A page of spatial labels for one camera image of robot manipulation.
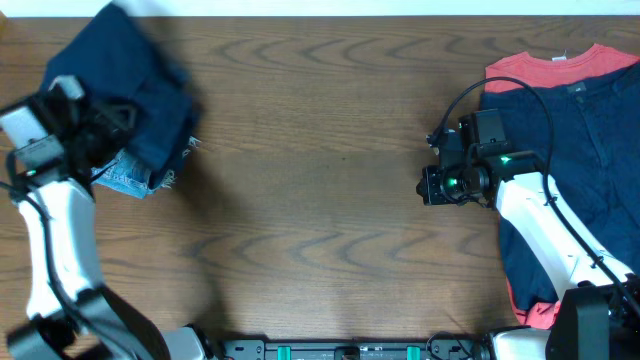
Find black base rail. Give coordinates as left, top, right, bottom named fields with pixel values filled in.
left=207, top=332, right=494, bottom=360

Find navy blue shorts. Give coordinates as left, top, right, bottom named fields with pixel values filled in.
left=40, top=3, right=199, bottom=172

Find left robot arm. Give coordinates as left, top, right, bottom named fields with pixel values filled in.
left=1, top=88, right=214, bottom=359

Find dark navy pants pile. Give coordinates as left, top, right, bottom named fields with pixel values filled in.
left=478, top=62, right=640, bottom=314

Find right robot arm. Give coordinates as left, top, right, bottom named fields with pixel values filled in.
left=416, top=110, right=639, bottom=360

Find folded light blue jeans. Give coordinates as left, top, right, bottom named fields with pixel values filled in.
left=91, top=136, right=201, bottom=199

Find red t-shirt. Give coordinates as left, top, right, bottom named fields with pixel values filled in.
left=485, top=44, right=639, bottom=88

